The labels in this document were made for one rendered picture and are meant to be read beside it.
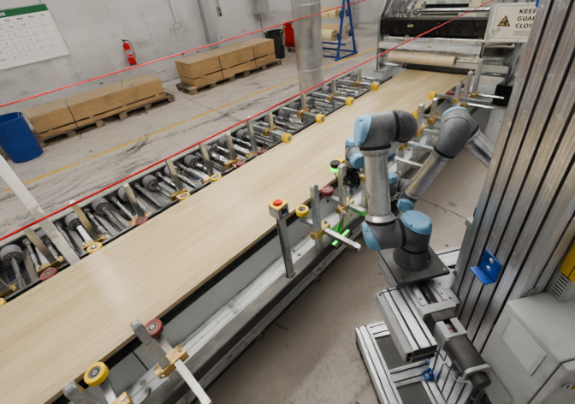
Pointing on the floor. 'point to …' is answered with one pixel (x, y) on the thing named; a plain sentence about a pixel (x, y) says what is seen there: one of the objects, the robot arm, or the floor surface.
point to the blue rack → (341, 29)
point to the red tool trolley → (289, 35)
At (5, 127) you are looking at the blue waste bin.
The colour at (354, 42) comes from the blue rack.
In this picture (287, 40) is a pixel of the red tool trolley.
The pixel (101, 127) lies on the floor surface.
